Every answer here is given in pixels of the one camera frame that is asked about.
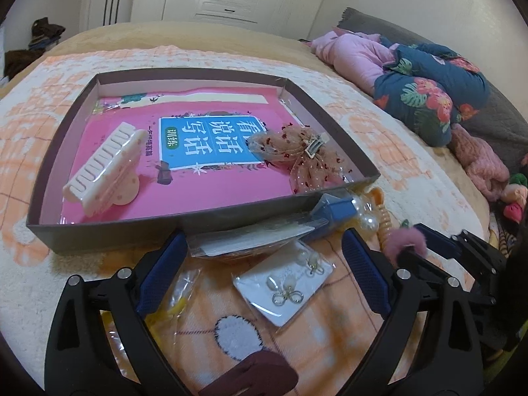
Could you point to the clear packet with white card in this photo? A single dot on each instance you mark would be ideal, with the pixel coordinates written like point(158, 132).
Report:
point(247, 239)

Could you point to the clear packet with pearl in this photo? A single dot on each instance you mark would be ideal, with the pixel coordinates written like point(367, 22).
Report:
point(367, 218)

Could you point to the small blue box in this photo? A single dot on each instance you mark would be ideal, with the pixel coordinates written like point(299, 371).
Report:
point(330, 214)

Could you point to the tulle bow hair clip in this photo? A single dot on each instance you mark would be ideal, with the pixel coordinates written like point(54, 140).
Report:
point(297, 165)

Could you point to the brown cardboard box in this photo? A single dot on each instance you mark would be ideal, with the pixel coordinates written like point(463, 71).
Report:
point(123, 231)

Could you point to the beige bedspread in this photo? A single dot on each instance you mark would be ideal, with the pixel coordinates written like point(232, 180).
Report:
point(206, 33)

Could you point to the orange and white checked blanket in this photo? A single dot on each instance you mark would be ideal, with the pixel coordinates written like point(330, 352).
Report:
point(371, 132)

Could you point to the colourful plush toy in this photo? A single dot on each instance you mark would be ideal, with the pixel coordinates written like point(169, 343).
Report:
point(515, 210)

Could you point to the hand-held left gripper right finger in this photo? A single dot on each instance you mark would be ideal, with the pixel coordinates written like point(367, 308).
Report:
point(367, 272)

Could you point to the dark clothes pile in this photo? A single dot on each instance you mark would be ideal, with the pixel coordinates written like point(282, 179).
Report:
point(47, 33)

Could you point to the pink book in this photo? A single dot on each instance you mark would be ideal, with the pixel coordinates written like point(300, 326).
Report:
point(206, 189)

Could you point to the pink quilt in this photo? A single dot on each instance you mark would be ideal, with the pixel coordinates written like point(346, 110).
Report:
point(354, 57)

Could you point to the maroon hair clip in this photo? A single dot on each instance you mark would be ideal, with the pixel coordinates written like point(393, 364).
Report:
point(255, 373)

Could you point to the blue floral quilt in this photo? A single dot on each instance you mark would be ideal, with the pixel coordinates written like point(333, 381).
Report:
point(420, 90)

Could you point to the brown bag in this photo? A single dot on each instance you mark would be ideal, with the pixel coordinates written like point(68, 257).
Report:
point(20, 64)

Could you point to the pink knitted garment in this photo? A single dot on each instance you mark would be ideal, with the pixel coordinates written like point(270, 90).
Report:
point(478, 165)

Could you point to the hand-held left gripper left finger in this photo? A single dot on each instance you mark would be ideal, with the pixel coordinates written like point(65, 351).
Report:
point(161, 272)

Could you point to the white hair claw clip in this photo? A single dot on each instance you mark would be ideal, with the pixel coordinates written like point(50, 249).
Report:
point(103, 173)

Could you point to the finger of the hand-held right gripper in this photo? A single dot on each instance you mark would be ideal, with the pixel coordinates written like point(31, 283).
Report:
point(437, 239)
point(425, 262)

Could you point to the earrings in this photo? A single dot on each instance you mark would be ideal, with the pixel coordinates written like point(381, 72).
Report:
point(284, 301)

